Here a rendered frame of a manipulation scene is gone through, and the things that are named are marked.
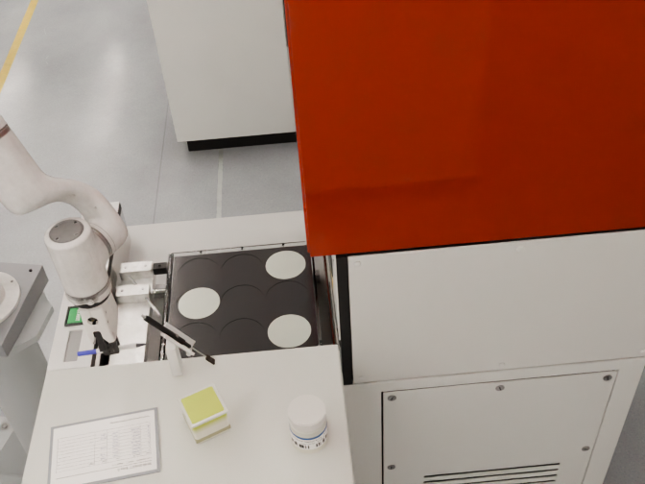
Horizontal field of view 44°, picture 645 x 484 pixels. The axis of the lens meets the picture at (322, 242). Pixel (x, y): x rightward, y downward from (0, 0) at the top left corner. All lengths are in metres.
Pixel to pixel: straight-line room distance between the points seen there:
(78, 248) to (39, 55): 3.63
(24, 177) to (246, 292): 0.69
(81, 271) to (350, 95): 0.58
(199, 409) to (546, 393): 0.84
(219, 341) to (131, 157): 2.25
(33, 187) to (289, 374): 0.63
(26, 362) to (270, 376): 0.79
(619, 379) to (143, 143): 2.73
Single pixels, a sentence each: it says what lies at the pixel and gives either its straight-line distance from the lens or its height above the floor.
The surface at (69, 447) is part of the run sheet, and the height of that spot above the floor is 0.97.
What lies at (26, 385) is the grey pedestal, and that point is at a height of 0.61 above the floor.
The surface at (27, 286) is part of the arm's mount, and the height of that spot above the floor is 0.87.
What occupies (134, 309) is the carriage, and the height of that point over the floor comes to 0.88.
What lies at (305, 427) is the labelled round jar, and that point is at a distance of 1.48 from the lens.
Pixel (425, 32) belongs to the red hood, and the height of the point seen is 1.68.
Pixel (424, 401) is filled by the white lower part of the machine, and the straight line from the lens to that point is 1.91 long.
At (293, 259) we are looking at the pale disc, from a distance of 1.98.
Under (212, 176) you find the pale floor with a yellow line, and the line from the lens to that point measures 3.76.
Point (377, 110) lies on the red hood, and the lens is 1.32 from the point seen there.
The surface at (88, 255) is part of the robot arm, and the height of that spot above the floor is 1.32.
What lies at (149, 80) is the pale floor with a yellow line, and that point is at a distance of 4.56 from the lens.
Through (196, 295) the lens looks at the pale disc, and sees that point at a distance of 1.94.
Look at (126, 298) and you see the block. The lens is 1.98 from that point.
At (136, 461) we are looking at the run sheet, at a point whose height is 0.97.
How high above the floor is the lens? 2.28
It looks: 43 degrees down
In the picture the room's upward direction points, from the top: 4 degrees counter-clockwise
